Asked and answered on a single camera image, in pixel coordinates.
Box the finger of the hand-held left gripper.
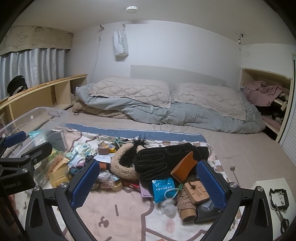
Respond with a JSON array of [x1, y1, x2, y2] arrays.
[[0, 131, 26, 158], [0, 142, 53, 173]]

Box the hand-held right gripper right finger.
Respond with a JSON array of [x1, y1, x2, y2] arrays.
[[196, 159, 275, 241]]

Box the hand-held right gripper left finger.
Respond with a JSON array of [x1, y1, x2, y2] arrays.
[[24, 159, 100, 241]]

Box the clear plastic storage box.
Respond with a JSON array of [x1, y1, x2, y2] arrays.
[[0, 106, 70, 186]]

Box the twine roll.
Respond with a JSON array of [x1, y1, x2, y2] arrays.
[[177, 188, 197, 226]]

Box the blue foil packet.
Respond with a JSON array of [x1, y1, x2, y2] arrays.
[[151, 177, 182, 204]]

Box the carved wooden block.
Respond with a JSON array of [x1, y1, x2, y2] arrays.
[[183, 179, 210, 205]]

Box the black gift box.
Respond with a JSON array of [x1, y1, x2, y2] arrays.
[[47, 130, 66, 152]]

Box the metal back scratcher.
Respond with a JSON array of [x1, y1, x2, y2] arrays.
[[230, 166, 241, 186]]

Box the black angular device box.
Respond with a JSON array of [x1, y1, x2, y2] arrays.
[[194, 199, 223, 225]]

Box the yellow plastic box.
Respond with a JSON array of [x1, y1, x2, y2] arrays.
[[47, 159, 71, 188]]

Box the white card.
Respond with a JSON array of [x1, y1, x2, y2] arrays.
[[94, 155, 111, 164]]

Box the orange leather card holder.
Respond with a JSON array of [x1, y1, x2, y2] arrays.
[[171, 151, 198, 183]]

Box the floral patterned packet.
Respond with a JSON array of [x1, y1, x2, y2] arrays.
[[72, 142, 96, 160]]

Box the printed cartoon blanket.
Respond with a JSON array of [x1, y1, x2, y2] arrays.
[[9, 123, 250, 241]]

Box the red flat box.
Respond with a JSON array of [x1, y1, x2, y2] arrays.
[[122, 181, 140, 189]]

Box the crumpled white plastic bag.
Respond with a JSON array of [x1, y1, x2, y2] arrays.
[[159, 198, 177, 218]]

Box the black visor cap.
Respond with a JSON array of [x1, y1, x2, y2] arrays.
[[7, 75, 28, 96]]

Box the white box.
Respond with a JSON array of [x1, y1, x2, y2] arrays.
[[251, 177, 296, 241]]

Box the wooden bedside shelf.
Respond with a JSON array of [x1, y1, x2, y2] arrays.
[[0, 74, 88, 130]]

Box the black suede gloves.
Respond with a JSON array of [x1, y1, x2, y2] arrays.
[[134, 142, 210, 181]]

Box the purple notebook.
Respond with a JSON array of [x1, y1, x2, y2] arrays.
[[139, 178, 154, 198]]

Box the beige fleece blanket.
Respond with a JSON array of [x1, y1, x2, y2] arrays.
[[72, 100, 132, 120]]

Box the grey curtain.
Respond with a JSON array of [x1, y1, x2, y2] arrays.
[[0, 47, 66, 100]]

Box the black scissors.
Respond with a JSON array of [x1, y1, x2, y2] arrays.
[[276, 206, 290, 233]]

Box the beige quilted pillow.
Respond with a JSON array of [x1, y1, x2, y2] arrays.
[[89, 76, 172, 109], [174, 83, 247, 121]]

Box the white slatted door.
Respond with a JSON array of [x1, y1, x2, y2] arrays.
[[279, 53, 296, 163]]

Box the grey duvet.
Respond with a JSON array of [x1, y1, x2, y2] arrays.
[[76, 83, 266, 134]]

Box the dark clothes pile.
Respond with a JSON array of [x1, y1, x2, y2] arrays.
[[255, 94, 289, 123]]

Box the wooden closet shelf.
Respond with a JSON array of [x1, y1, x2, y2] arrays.
[[240, 67, 294, 142]]

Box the beige printed valance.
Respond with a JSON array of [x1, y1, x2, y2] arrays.
[[0, 25, 74, 56]]

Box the pink clothes pile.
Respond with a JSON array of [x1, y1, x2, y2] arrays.
[[242, 80, 290, 107]]

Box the white headboard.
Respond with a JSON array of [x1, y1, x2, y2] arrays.
[[130, 65, 228, 87]]

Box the white hanging paper bag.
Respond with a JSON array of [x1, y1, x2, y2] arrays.
[[113, 30, 128, 62]]

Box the white wall cord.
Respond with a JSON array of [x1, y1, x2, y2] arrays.
[[92, 24, 103, 78]]

